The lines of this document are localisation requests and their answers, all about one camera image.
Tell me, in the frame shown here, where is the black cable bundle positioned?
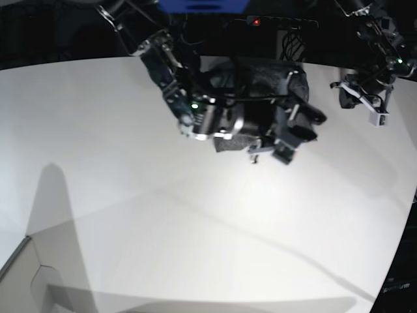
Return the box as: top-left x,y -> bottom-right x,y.
280,27 -> 309,61

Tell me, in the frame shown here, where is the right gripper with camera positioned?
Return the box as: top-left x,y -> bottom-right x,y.
242,70 -> 326,165

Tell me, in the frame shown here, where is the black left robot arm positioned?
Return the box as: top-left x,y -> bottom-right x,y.
330,1 -> 416,127

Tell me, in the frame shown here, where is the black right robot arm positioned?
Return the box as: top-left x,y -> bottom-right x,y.
95,1 -> 326,164

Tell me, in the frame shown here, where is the white cardboard box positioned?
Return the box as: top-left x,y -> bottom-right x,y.
1,237 -> 67,313

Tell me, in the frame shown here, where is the white power strip red switch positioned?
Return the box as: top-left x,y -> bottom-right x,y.
246,16 -> 319,29

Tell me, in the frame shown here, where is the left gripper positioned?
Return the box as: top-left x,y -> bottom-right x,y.
330,73 -> 391,127

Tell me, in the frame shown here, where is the grey t-shirt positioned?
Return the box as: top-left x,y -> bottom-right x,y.
195,60 -> 326,163

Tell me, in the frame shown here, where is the blue box at top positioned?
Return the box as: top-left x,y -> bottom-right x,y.
158,0 -> 250,14

